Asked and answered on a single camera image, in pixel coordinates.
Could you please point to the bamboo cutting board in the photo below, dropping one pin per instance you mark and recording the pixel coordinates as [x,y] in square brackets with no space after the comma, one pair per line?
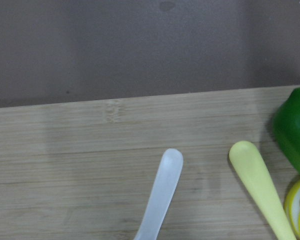
[84,170]

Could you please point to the green lime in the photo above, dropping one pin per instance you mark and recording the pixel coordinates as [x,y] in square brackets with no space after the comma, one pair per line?
[286,128]

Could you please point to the white ceramic spoon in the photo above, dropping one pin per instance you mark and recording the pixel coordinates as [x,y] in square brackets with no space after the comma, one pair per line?
[162,192]

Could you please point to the yellow plastic knife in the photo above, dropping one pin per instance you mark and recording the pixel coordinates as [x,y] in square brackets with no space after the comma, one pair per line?
[253,173]

